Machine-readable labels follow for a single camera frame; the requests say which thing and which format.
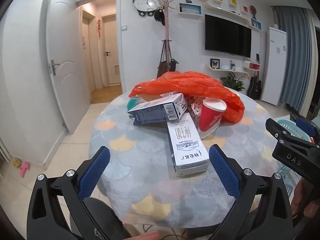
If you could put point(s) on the panda wall clock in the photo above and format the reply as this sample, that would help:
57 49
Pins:
145 2

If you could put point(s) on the red small wall box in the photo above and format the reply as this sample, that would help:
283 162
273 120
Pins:
245 8

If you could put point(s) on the black guitar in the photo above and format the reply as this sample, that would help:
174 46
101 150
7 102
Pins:
255 88

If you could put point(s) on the red paper cup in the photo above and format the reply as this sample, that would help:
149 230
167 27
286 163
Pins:
210 116

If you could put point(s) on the black cap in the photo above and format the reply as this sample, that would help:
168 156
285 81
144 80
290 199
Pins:
159 17

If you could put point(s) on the red hanging knot ornament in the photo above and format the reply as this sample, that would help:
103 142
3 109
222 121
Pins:
100 27

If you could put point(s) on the pink slippers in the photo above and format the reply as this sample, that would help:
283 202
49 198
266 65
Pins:
25 169

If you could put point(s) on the teal plastic object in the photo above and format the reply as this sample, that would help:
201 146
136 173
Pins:
132 103

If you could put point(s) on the white refrigerator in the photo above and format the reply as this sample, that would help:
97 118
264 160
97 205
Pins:
273 65

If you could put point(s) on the white dotted paper plate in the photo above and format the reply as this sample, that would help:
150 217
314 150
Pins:
197 107

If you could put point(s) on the butterfly picture frame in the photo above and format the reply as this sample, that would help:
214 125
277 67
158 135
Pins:
215 63

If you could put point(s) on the person's right forearm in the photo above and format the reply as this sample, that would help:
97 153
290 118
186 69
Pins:
308 200

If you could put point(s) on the orange plastic bag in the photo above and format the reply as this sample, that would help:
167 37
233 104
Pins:
190 82

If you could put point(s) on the blue and white carton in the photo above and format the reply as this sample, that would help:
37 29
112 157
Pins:
155 111

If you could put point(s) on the black spray bottle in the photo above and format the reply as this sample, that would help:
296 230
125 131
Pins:
257 58

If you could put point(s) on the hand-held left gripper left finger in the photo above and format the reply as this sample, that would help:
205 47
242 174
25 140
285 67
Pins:
93 172

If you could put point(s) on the dark shoulder bag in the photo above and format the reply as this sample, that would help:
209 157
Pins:
173 65

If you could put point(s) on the blue curtain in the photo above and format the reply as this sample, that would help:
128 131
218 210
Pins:
297 60

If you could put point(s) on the brown handbag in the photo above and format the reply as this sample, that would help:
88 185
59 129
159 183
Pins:
163 68

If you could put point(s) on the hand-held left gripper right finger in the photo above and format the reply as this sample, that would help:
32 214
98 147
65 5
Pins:
225 172

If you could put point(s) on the red table tennis paddle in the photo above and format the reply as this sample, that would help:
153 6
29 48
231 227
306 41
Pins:
253 8

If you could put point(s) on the red and white shelf box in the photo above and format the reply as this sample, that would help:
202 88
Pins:
251 66

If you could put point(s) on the blue small wall box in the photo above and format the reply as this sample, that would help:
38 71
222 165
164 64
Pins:
256 23

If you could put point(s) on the white open door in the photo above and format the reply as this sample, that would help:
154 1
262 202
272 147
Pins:
62 55

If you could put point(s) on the green potted plant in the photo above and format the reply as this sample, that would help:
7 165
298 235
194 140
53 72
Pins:
232 82

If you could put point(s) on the white curved wall shelf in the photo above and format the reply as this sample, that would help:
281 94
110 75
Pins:
225 10

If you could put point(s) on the light blue plastic basket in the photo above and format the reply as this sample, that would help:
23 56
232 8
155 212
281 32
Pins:
287 127

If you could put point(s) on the black flat television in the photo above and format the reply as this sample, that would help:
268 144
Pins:
227 36

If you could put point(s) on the white hallway door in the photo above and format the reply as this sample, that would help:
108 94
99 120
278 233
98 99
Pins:
112 50
87 55

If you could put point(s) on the pink coat rack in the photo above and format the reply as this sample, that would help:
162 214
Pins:
166 30

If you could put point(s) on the white low wall shelf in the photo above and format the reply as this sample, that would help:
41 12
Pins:
225 70

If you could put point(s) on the yellow toy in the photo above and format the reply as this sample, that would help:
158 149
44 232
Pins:
16 162

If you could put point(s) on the small pen cup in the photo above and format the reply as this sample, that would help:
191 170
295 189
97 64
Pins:
233 66

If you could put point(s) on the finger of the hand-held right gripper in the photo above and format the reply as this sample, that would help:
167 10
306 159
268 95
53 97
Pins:
306 127
295 155

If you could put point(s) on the white milk carton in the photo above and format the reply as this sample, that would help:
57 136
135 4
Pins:
186 145

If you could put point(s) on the blue framed wall box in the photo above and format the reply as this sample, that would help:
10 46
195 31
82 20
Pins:
190 8

